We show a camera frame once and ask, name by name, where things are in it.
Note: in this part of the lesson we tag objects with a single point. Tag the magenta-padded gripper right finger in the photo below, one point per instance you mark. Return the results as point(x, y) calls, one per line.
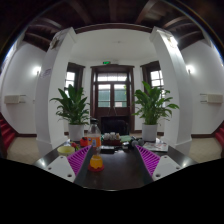
point(166, 166)

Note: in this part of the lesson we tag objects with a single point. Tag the green pad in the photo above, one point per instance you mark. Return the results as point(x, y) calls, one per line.
point(125, 138)

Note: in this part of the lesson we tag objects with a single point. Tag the dark framed window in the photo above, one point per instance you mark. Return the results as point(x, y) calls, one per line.
point(156, 75)
point(70, 78)

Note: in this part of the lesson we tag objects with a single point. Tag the paper notice on pillar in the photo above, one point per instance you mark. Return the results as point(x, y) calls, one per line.
point(46, 73)

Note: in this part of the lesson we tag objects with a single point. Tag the green exit sign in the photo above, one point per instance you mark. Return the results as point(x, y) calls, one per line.
point(106, 62)

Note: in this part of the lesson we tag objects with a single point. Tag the grey microphones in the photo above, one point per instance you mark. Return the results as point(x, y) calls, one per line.
point(136, 143)

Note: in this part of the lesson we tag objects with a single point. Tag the potted plant in white pot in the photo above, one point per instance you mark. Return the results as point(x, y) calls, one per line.
point(73, 106)
point(153, 105)

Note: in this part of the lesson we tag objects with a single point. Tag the black chair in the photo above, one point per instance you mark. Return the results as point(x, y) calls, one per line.
point(114, 125)

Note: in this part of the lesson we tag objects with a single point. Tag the black flat device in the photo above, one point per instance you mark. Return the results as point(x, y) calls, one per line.
point(107, 149)

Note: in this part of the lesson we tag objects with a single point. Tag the brown box with white packets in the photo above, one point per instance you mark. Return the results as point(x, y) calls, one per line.
point(111, 139)

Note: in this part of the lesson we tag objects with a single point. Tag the dark wooden glazed door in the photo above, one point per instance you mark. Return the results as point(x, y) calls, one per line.
point(112, 93)

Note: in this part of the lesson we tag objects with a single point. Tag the glowing wall lamp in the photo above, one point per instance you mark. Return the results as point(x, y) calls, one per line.
point(190, 68)
point(36, 70)

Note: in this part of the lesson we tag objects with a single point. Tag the printed magazine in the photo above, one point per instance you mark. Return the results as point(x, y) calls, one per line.
point(155, 147)

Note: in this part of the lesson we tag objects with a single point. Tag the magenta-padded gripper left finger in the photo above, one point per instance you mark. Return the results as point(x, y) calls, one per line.
point(60, 166)

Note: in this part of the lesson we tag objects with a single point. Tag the red carpeted stairs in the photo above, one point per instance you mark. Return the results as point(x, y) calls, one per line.
point(6, 133)
point(219, 135)

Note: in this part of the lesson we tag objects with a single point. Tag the pale yellow printed cup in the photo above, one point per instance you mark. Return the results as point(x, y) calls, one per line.
point(65, 150)

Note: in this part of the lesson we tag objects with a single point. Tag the orange drink plastic bottle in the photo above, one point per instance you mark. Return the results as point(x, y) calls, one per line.
point(94, 138)

